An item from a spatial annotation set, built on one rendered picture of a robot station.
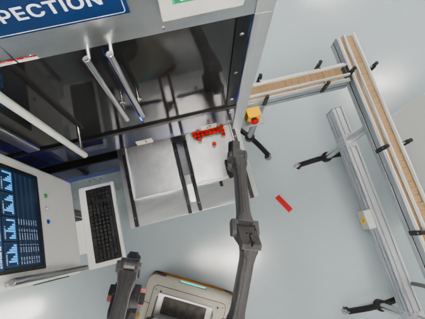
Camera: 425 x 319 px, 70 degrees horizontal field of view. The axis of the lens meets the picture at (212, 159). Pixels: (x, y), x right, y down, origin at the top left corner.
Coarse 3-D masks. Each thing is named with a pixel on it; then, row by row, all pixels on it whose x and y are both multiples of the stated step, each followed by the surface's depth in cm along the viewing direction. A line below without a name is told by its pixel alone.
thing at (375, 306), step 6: (378, 300) 220; (390, 300) 222; (342, 306) 231; (360, 306) 223; (366, 306) 221; (372, 306) 220; (378, 306) 219; (342, 312) 230; (348, 312) 223; (354, 312) 222; (360, 312) 221
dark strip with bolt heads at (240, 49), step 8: (240, 16) 85; (248, 16) 86; (240, 24) 88; (248, 24) 89; (240, 32) 92; (248, 32) 93; (240, 40) 96; (240, 48) 100; (232, 56) 103; (240, 56) 104; (232, 64) 108; (240, 64) 109; (232, 72) 113; (240, 72) 115; (232, 80) 119; (232, 88) 125; (232, 96) 133; (232, 104) 141
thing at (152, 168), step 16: (144, 144) 171; (160, 144) 171; (128, 160) 169; (144, 160) 169; (160, 160) 169; (144, 176) 166; (160, 176) 166; (176, 176) 166; (144, 192) 164; (160, 192) 161
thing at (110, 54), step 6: (108, 54) 78; (114, 60) 80; (114, 66) 82; (120, 66) 84; (120, 72) 85; (120, 78) 88; (126, 78) 91; (126, 84) 92; (126, 90) 95; (132, 90) 97; (132, 96) 99; (132, 102) 103; (138, 102) 105; (138, 108) 108; (144, 114) 115
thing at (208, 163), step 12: (228, 132) 173; (192, 144) 171; (204, 144) 171; (216, 144) 171; (192, 156) 169; (204, 156) 169; (216, 156) 170; (204, 168) 168; (216, 168) 168; (204, 180) 166
